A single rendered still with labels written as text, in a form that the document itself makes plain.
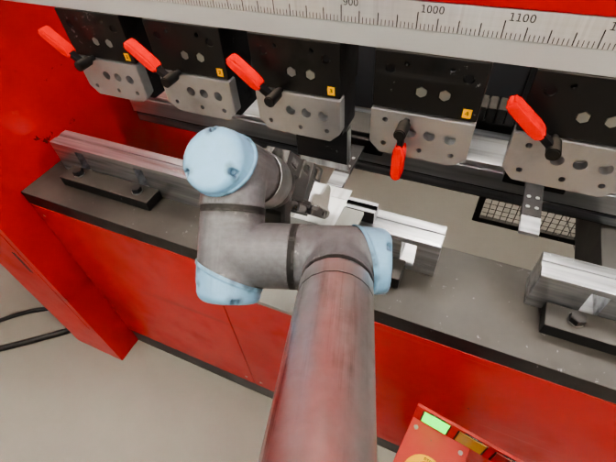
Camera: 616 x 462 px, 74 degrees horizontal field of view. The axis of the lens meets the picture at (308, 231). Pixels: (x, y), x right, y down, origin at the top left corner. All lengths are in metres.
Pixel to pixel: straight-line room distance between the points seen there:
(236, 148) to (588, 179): 0.47
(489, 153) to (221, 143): 0.73
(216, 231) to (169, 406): 1.40
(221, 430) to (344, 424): 1.45
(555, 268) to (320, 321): 0.61
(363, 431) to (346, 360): 0.05
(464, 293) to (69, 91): 1.19
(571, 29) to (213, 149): 0.41
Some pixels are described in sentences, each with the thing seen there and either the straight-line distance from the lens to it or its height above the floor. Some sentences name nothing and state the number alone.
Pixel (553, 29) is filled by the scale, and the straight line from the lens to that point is 0.58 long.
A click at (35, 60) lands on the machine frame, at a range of 1.37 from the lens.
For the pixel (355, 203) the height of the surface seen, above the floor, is 0.99.
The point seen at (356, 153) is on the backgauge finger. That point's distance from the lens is 0.96.
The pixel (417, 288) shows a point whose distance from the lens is 0.88.
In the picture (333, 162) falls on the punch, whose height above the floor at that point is 1.09.
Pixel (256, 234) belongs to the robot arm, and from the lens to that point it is 0.45.
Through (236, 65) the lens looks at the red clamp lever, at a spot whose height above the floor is 1.31.
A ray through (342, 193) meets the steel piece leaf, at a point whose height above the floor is 1.00.
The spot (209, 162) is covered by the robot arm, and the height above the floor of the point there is 1.33.
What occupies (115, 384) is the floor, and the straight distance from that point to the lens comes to 1.93.
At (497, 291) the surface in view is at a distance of 0.91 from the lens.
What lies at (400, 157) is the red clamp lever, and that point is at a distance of 0.64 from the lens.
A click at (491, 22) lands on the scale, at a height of 1.39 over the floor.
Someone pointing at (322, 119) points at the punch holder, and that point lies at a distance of 0.69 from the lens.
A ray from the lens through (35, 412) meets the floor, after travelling 2.05.
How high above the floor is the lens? 1.59
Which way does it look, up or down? 48 degrees down
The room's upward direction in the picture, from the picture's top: 5 degrees counter-clockwise
